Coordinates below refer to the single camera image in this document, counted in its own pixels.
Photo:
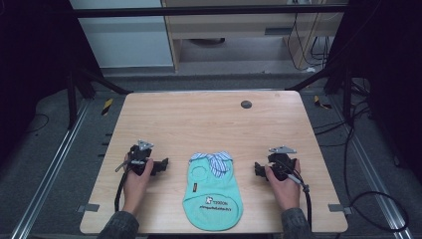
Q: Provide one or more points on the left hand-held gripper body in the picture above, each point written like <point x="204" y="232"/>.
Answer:
<point x="141" y="156"/>

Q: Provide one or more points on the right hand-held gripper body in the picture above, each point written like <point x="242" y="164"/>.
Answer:
<point x="282" y="162"/>

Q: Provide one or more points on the person's right hand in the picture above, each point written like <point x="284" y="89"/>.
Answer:
<point x="285" y="192"/>

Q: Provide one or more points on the person's left hand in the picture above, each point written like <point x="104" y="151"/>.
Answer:
<point x="134" y="189"/>

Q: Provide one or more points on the teal pet shirt striped collar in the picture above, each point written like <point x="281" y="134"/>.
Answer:
<point x="212" y="194"/>

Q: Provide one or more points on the yellow black striped tape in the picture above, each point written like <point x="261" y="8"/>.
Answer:
<point x="321" y="103"/>
<point x="107" y="106"/>

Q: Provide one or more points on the grey round table grommet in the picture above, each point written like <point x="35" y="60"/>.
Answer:
<point x="246" y="104"/>

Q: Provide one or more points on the black metal stand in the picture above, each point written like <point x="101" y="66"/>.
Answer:
<point x="346" y="96"/>
<point x="72" y="99"/>

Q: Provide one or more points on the white cabinet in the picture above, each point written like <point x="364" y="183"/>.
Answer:
<point x="122" y="36"/>

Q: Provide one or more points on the black curtain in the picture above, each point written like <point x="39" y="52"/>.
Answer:
<point x="388" y="66"/>
<point x="33" y="59"/>

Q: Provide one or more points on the light wooden desk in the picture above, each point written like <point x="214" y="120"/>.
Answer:
<point x="232" y="23"/>

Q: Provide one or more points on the grey metal table bracket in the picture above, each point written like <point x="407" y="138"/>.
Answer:
<point x="339" y="209"/>
<point x="89" y="208"/>

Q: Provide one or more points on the aluminium floor rail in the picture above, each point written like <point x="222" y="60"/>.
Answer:
<point x="49" y="169"/>
<point x="375" y="176"/>

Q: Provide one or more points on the black horizontal frame bar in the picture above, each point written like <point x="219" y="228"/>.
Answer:
<point x="199" y="11"/>

